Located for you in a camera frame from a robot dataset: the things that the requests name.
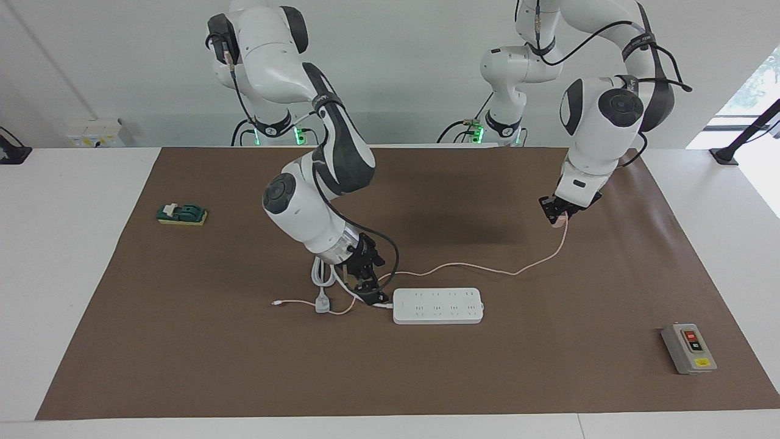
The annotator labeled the white power strip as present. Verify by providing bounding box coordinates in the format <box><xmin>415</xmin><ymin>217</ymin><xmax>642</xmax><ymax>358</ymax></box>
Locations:
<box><xmin>392</xmin><ymin>288</ymin><xmax>485</xmax><ymax>325</ymax></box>

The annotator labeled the pink charging cable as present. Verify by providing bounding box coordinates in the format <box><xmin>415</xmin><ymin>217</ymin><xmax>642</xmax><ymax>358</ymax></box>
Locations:
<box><xmin>272</xmin><ymin>212</ymin><xmax>570</xmax><ymax>316</ymax></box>

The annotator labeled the brown table mat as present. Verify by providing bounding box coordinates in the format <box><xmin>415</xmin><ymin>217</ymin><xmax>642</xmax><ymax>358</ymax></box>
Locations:
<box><xmin>35</xmin><ymin>145</ymin><xmax>780</xmax><ymax>421</ymax></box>

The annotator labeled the black slanted stand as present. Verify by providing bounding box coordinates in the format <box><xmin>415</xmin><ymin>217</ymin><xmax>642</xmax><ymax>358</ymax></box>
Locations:
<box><xmin>710</xmin><ymin>98</ymin><xmax>780</xmax><ymax>166</ymax></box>

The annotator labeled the black table clamp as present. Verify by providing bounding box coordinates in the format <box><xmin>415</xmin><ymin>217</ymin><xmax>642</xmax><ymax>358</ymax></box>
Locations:
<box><xmin>0</xmin><ymin>127</ymin><xmax>32</xmax><ymax>165</ymax></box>

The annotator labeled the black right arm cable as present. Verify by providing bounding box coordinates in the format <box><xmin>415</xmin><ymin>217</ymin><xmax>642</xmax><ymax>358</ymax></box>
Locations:
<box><xmin>206</xmin><ymin>30</ymin><xmax>400</xmax><ymax>290</ymax></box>

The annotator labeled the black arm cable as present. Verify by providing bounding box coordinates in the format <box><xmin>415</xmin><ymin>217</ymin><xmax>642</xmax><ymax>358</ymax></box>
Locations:
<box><xmin>206</xmin><ymin>30</ymin><xmax>400</xmax><ymax>290</ymax></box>
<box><xmin>517</xmin><ymin>0</ymin><xmax>693</xmax><ymax>168</ymax></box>

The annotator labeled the white power cord with plug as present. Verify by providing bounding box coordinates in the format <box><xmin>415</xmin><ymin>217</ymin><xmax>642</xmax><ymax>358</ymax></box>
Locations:
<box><xmin>311</xmin><ymin>256</ymin><xmax>394</xmax><ymax>315</ymax></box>

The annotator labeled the black base cable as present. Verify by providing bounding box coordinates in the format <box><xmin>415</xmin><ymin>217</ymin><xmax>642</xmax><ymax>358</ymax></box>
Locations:
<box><xmin>230</xmin><ymin>119</ymin><xmax>257</xmax><ymax>147</ymax></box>
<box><xmin>436</xmin><ymin>91</ymin><xmax>493</xmax><ymax>145</ymax></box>

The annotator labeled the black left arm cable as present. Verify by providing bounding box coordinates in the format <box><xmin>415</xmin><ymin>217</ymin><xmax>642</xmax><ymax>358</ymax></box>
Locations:
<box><xmin>517</xmin><ymin>0</ymin><xmax>693</xmax><ymax>168</ymax></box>

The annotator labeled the grey on-off switch box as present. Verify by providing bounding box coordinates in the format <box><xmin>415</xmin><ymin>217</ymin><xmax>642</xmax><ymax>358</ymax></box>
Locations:
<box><xmin>661</xmin><ymin>323</ymin><xmax>718</xmax><ymax>375</ymax></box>

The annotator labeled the white yellow wall box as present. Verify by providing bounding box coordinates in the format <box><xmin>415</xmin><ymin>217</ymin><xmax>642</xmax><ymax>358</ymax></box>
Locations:
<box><xmin>66</xmin><ymin>119</ymin><xmax>132</xmax><ymax>148</ymax></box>

